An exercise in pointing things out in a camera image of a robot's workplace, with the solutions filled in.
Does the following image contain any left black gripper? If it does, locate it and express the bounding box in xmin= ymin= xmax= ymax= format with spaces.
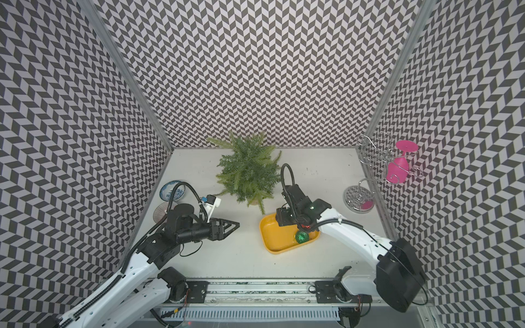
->
xmin=178 ymin=217 xmax=240 ymax=245

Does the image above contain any green glitter ball ornament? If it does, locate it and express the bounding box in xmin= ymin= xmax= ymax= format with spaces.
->
xmin=295 ymin=231 xmax=310 ymax=244

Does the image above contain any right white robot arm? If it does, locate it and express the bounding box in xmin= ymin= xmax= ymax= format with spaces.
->
xmin=276 ymin=184 xmax=427 ymax=313

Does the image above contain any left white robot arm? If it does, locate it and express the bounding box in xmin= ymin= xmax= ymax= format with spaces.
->
xmin=39 ymin=204 xmax=240 ymax=327

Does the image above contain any small green christmas tree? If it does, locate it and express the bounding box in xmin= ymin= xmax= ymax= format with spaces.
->
xmin=206 ymin=131 xmax=282 ymax=214

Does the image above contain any yellow plastic tray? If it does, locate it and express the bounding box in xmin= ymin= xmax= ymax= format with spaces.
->
xmin=259 ymin=213 xmax=321 ymax=254

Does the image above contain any pink striped bowl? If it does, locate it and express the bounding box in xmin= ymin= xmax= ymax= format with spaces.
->
xmin=153 ymin=202 xmax=177 ymax=224

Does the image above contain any blue patterned bowl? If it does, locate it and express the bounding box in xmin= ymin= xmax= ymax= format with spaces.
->
xmin=159 ymin=180 xmax=186 ymax=202

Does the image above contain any pink plastic wine glass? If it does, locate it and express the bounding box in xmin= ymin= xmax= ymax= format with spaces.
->
xmin=386 ymin=140 xmax=418 ymax=184

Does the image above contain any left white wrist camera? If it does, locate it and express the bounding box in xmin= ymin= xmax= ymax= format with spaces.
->
xmin=202 ymin=195 xmax=221 ymax=221

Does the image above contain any left black mount plate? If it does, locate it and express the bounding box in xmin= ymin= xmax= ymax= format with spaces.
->
xmin=170 ymin=280 xmax=209 ymax=304

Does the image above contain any black mount plate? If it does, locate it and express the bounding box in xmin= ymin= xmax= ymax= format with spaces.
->
xmin=170 ymin=280 xmax=209 ymax=304
xmin=313 ymin=280 xmax=373 ymax=304

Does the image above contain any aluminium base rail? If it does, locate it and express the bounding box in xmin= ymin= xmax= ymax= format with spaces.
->
xmin=158 ymin=278 xmax=401 ymax=323

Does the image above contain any right black mount plate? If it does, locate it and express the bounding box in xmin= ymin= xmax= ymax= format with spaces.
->
xmin=313 ymin=280 xmax=373 ymax=304

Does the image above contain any wire glass rack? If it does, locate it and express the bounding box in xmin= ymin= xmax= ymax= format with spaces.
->
xmin=357 ymin=133 xmax=423 ymax=182

